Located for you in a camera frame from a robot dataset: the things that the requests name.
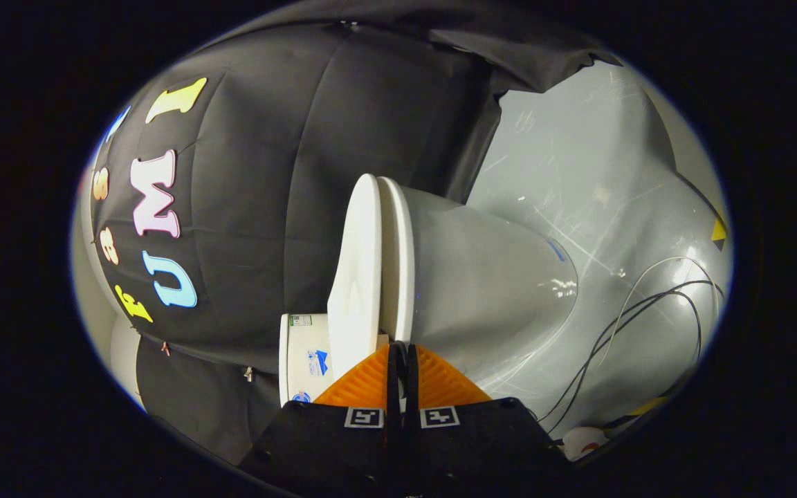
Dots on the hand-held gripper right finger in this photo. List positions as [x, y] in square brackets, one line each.
[411, 387]

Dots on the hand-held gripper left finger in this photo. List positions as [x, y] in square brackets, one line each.
[392, 394]

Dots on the white toilet lid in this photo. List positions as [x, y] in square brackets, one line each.
[357, 277]

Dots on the white ceramic toilet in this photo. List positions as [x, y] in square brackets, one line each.
[481, 277]

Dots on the white red round object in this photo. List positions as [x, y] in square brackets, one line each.
[582, 443]

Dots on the black backdrop cloth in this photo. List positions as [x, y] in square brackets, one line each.
[267, 207]

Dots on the yellow black floor tape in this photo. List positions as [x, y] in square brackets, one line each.
[719, 232]

